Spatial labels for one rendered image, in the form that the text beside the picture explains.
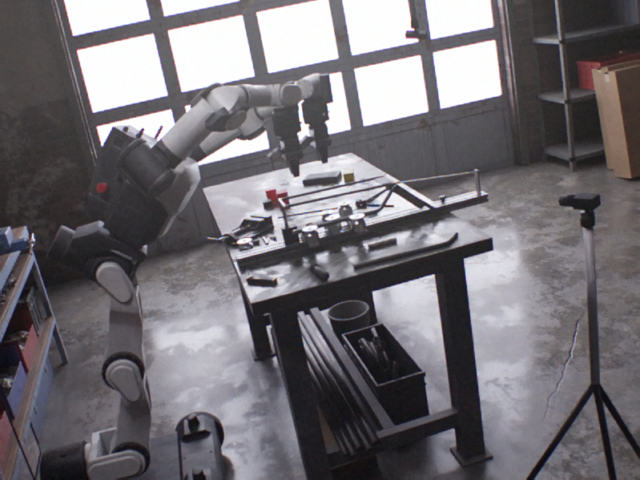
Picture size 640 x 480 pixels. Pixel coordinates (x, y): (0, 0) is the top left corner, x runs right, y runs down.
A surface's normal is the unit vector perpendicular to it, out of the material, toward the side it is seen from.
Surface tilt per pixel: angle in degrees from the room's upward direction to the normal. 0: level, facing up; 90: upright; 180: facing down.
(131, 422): 90
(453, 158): 90
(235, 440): 0
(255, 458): 0
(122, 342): 90
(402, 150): 90
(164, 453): 0
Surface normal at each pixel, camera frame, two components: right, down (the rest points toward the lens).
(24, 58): 0.22, 0.25
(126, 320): 0.08, 0.64
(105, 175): -0.01, 0.14
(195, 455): -0.18, -0.94
